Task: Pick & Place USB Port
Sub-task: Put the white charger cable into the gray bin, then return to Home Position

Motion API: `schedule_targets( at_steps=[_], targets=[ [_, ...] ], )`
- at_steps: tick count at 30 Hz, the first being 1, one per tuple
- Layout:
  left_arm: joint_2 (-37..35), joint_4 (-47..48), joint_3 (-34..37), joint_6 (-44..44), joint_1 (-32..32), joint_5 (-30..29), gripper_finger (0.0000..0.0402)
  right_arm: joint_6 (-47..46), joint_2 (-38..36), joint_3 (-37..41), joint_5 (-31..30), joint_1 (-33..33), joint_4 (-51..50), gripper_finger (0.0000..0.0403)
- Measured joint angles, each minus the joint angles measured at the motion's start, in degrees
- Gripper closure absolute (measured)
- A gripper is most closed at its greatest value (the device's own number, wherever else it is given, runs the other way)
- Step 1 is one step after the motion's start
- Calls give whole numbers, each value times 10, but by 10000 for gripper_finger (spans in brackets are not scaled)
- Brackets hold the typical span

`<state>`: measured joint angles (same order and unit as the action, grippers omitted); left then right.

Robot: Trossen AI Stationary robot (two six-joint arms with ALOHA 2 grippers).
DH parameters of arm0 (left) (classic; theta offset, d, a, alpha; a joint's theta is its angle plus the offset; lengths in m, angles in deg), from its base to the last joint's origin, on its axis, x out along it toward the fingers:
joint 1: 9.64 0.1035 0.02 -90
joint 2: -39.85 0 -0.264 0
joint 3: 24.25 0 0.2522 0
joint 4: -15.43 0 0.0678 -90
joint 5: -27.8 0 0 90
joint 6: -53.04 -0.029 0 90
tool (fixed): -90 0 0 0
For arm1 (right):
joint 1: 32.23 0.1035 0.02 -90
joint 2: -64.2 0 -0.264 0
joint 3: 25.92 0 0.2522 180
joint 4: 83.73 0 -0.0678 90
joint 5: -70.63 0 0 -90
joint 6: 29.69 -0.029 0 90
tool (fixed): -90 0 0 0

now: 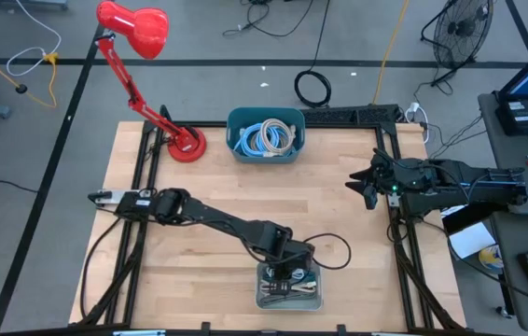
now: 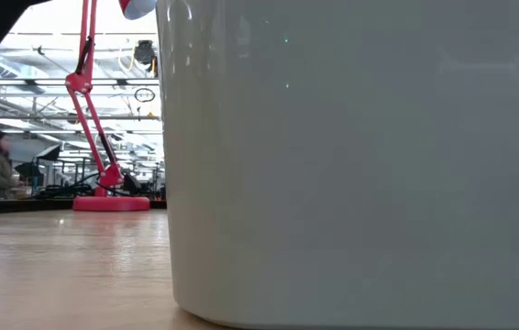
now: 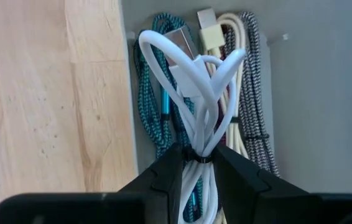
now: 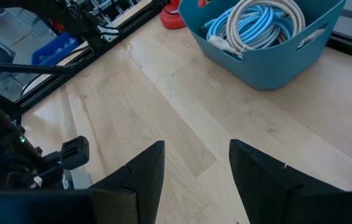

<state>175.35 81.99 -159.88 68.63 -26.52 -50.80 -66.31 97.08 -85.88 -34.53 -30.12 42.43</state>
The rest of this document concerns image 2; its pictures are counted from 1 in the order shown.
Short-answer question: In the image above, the grey plastic tray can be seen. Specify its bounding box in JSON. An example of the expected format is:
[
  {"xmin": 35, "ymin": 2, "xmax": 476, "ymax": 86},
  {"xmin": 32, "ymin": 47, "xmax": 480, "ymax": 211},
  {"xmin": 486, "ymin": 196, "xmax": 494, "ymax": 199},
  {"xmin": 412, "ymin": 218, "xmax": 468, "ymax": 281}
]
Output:
[{"xmin": 155, "ymin": 0, "xmax": 519, "ymax": 330}]

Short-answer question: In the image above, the red desk lamp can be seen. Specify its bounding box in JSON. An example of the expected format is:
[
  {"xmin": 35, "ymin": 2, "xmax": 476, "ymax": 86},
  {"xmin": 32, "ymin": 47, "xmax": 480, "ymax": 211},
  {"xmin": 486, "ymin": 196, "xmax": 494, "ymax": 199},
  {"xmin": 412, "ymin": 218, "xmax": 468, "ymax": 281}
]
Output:
[{"xmin": 64, "ymin": 0, "xmax": 159, "ymax": 213}]

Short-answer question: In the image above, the black ceiling-hung device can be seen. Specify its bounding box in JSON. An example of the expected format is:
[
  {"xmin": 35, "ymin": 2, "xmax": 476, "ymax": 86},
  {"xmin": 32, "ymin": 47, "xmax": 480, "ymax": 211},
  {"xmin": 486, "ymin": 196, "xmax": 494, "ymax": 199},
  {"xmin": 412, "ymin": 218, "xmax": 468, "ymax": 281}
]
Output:
[{"xmin": 133, "ymin": 39, "xmax": 159, "ymax": 66}]

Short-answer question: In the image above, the black studio light shade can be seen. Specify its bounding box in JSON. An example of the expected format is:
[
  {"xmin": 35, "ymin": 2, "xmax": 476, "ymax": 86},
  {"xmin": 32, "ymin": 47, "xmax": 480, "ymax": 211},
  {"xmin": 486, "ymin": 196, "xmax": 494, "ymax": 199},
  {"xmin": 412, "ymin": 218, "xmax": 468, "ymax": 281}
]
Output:
[{"xmin": 34, "ymin": 144, "xmax": 62, "ymax": 162}]

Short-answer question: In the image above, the black equipment on stand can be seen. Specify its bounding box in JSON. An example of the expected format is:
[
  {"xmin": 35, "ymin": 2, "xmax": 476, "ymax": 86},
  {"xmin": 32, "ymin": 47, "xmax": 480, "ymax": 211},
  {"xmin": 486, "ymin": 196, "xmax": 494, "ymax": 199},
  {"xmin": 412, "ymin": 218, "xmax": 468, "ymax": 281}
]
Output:
[{"xmin": 14, "ymin": 161, "xmax": 44, "ymax": 187}]

